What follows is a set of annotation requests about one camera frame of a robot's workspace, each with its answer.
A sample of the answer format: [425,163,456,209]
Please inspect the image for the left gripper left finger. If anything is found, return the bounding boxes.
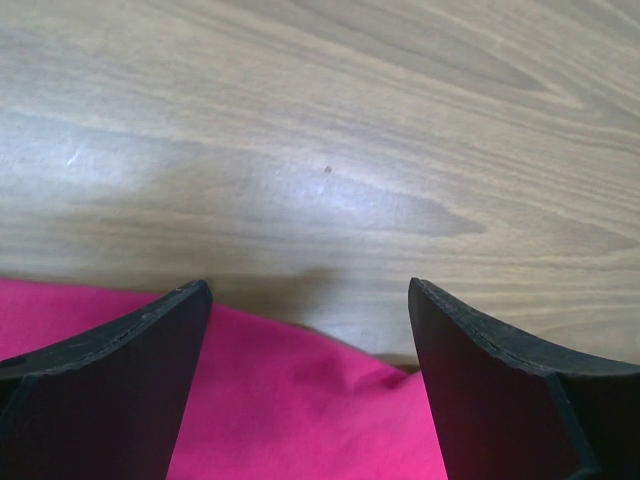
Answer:
[1,280,212,479]

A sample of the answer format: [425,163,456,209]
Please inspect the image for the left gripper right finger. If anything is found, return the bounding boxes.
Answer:
[408,279,639,479]

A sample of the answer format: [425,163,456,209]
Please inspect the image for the pink t-shirt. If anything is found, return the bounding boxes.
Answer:
[0,278,449,480]

